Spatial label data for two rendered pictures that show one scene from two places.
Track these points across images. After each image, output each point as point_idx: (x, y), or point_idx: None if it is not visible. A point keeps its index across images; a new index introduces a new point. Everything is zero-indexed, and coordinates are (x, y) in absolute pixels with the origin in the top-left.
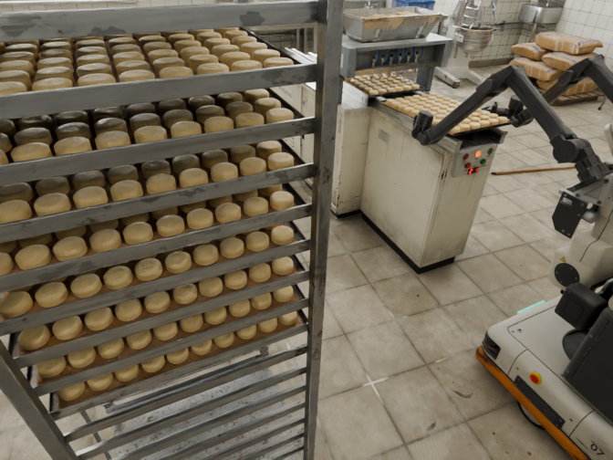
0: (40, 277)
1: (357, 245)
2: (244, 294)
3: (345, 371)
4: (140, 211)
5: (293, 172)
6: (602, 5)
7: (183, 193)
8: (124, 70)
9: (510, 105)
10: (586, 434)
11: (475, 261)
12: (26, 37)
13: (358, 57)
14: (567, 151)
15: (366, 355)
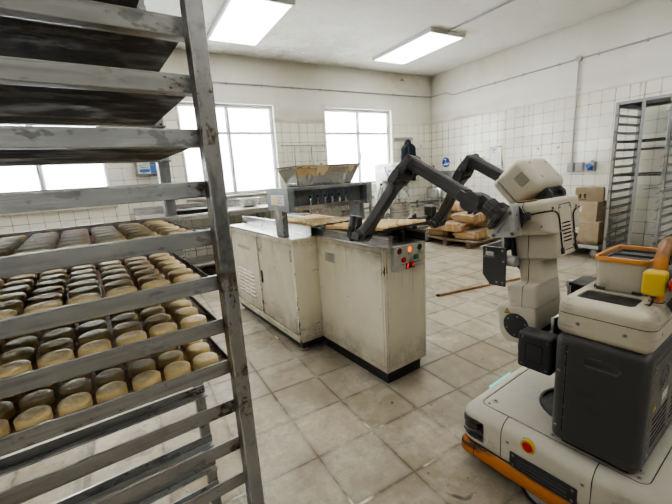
0: None
1: (324, 369)
2: (127, 301)
3: (322, 499)
4: None
5: (173, 135)
6: (480, 180)
7: (21, 132)
8: None
9: (425, 212)
10: (604, 498)
11: (440, 362)
12: None
13: (297, 198)
14: (471, 199)
15: (345, 475)
